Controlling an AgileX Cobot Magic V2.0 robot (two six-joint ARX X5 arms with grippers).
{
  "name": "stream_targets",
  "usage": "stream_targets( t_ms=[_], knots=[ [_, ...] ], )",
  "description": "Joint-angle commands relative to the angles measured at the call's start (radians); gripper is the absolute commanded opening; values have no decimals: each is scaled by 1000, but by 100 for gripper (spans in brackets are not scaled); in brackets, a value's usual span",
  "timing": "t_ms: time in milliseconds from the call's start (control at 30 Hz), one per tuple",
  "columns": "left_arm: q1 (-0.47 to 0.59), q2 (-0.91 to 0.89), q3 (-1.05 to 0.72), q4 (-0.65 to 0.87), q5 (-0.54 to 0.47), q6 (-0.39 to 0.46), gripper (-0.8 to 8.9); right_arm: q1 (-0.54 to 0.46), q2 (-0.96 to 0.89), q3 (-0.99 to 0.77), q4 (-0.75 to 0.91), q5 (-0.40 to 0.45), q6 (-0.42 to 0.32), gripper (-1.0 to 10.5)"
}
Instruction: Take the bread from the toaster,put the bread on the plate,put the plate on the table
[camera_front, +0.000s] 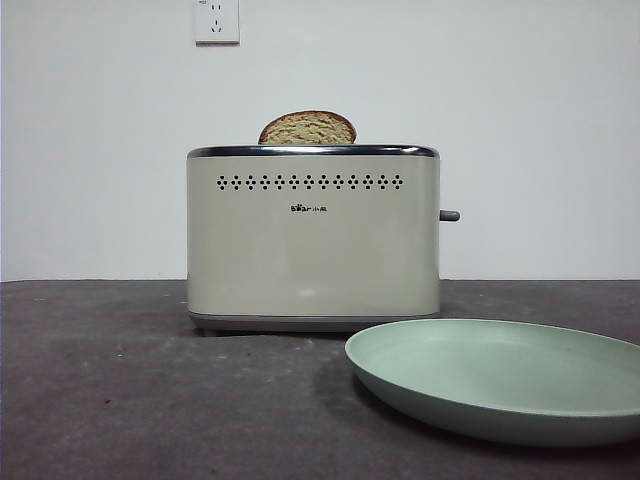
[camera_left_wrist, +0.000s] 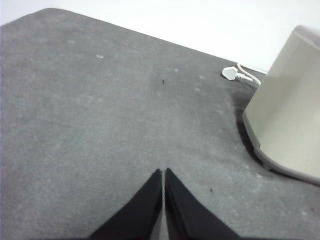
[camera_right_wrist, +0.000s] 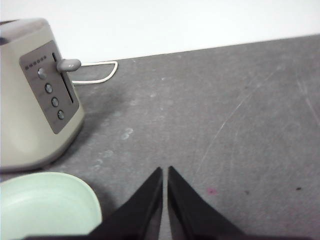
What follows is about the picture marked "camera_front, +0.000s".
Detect toasted bread slice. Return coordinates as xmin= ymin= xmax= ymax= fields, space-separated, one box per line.
xmin=257 ymin=110 xmax=358 ymax=146

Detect pale green round plate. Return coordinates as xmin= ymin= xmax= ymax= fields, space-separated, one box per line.
xmin=344 ymin=318 xmax=640 ymax=448

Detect cream toaster with chrome top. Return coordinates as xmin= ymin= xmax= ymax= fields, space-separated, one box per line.
xmin=185 ymin=143 xmax=462 ymax=335

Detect white wall socket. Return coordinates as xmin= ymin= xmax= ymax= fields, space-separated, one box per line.
xmin=193 ymin=0 xmax=241 ymax=47

